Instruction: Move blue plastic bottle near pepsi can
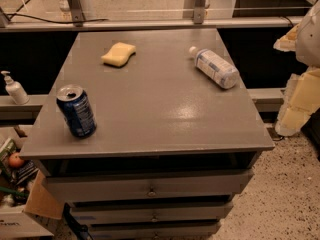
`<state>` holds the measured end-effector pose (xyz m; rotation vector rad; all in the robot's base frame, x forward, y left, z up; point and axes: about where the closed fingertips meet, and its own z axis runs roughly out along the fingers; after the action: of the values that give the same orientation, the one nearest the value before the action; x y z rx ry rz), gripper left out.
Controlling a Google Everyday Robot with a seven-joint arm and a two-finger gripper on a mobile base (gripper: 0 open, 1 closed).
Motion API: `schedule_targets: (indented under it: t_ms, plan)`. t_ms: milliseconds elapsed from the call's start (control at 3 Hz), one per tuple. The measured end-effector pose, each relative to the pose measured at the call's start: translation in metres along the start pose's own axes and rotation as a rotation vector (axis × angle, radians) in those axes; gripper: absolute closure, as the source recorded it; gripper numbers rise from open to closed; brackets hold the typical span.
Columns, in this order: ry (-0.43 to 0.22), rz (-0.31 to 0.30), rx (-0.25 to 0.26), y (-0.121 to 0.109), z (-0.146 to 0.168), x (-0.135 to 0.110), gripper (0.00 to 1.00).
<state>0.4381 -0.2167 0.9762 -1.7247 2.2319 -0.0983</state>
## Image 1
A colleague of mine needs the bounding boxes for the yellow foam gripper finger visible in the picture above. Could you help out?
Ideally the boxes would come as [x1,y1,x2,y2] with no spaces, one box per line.
[273,25,299,52]
[275,67,320,136]

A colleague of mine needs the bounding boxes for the cardboard box with clutter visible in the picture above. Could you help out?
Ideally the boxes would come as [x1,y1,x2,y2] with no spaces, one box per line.
[0,127,63,239]

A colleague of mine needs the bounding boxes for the blue pepsi can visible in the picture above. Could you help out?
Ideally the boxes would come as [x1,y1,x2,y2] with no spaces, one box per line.
[56,84,97,138]

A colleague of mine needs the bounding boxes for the black cable on rail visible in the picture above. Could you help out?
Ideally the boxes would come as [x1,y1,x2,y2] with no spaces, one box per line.
[6,0,109,25]

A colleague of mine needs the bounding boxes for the grey drawer cabinet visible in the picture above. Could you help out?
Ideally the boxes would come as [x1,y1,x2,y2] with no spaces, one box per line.
[22,29,273,240]

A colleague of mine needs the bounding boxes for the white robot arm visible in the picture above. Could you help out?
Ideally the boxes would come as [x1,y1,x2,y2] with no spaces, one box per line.
[273,0,320,136]

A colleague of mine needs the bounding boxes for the clear plastic bottle blue label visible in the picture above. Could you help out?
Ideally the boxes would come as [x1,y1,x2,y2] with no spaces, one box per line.
[189,46,240,89]

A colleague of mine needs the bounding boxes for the grey metal rail frame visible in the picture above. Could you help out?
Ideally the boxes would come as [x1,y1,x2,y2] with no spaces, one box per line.
[0,0,317,32]

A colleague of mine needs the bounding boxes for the white pump dispenser bottle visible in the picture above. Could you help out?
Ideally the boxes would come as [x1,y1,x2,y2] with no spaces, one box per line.
[1,71,29,105]

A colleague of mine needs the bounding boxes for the orange fruit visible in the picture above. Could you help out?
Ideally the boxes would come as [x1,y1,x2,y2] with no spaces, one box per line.
[8,152,25,169]

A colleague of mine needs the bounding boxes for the yellow sponge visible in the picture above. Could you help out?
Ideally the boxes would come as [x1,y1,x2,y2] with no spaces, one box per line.
[101,42,136,67]

